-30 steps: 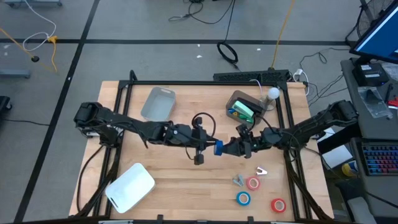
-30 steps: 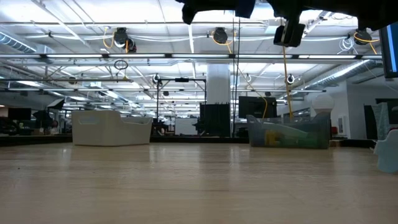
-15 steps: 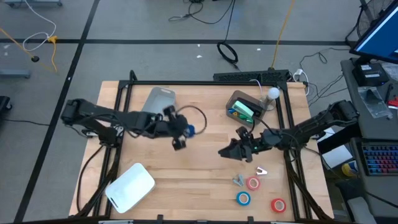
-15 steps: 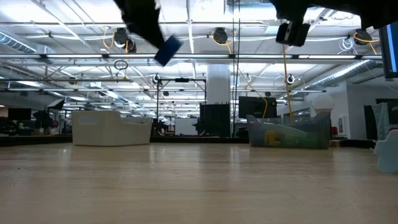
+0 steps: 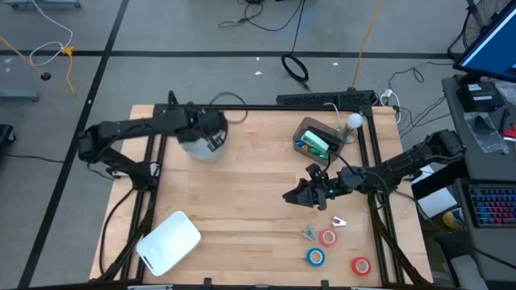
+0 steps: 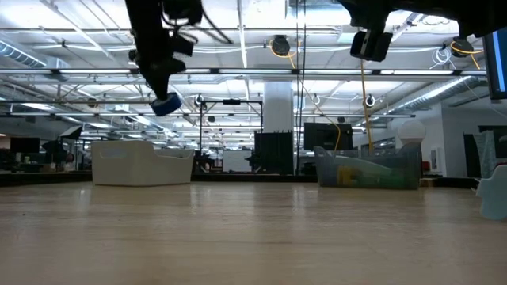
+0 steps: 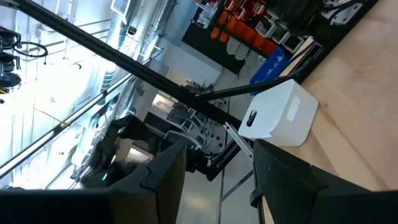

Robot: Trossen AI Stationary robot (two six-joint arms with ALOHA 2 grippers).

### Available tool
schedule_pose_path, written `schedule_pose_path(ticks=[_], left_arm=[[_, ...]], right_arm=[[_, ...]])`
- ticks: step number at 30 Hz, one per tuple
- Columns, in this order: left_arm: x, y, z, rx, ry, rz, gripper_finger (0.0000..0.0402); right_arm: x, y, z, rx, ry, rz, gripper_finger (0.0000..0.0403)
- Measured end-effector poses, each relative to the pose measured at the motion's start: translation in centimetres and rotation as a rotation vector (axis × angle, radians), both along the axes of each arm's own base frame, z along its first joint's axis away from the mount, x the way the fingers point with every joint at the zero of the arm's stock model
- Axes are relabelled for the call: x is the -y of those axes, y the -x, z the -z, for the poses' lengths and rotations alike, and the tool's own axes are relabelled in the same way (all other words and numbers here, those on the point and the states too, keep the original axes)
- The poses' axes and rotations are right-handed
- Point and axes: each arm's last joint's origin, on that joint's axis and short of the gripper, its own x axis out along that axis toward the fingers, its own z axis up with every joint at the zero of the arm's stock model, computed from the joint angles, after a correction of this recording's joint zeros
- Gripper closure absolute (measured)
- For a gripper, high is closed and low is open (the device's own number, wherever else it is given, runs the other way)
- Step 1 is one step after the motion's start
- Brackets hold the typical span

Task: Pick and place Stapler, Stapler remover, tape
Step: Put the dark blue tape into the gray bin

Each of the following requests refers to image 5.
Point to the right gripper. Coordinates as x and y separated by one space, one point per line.
326 183

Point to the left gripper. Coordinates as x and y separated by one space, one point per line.
205 125

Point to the green mini stapler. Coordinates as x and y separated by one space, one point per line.
315 152
323 155

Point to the pink tape roll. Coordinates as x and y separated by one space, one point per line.
321 237

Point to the small blue stapler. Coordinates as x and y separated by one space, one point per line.
300 143

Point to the mint green stapler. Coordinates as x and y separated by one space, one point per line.
314 141

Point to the light blue tape roll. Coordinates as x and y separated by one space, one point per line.
308 257

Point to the large black stapler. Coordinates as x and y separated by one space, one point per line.
332 139

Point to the red tape roll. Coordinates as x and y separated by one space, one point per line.
353 266

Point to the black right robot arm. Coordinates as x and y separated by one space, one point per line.
403 165

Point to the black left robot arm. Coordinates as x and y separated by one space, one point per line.
121 129

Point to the smoky translucent plastic bin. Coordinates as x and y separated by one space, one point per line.
305 127

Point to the table lamp white globe bulb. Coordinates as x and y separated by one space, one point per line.
354 120

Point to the black perforated metal bar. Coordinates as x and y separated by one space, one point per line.
322 98

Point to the white power adapter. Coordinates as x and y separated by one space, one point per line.
387 94

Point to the black floor disc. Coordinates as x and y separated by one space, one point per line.
45 75

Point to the grey equipment cart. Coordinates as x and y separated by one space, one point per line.
483 165

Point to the grey furniture foot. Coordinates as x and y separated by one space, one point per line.
18 95

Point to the clear plastic bag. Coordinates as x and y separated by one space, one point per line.
483 133

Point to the backlit keyboard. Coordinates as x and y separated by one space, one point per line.
493 207

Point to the black mini computer box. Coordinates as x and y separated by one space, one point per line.
479 98

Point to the red tool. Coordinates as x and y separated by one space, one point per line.
511 133

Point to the black computer monitor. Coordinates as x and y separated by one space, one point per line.
492 48

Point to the black floor fan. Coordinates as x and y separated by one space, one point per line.
477 12

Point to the black aluminium table frame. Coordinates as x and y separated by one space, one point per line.
258 107

